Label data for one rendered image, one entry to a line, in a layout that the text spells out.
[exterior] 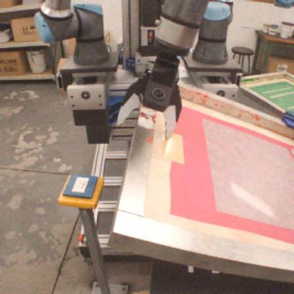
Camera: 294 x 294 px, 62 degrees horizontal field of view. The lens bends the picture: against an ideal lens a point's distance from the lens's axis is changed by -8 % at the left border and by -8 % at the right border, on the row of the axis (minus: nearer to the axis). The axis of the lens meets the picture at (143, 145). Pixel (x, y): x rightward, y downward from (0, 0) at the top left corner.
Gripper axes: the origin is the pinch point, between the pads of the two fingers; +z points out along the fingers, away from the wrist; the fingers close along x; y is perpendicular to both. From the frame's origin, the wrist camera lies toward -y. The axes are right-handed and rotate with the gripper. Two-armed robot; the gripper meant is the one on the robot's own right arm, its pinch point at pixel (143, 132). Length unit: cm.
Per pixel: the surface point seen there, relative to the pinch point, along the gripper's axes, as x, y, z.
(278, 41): -161, 318, -4
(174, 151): -7.3, -3.0, 0.5
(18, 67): 204, 329, 157
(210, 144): -17.0, 4.6, 0.8
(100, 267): -2, 10, 84
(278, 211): -31.2, -12.6, 1.1
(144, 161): -0.7, -13.7, -3.1
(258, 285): -38.8, -18.2, 22.2
